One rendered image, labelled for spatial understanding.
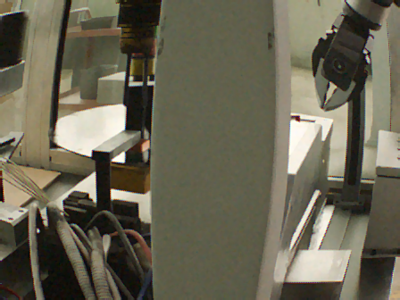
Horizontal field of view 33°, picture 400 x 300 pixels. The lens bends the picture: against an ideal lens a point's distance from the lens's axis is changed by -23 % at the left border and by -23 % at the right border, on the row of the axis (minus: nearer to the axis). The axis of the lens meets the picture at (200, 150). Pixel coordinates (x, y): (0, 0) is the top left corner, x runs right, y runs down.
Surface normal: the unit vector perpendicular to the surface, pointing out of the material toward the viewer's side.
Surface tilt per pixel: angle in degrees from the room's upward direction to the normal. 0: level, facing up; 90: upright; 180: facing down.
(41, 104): 90
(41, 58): 90
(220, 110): 90
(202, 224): 90
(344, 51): 59
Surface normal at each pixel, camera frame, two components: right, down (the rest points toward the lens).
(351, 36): 0.00, -0.30
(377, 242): -0.26, 0.21
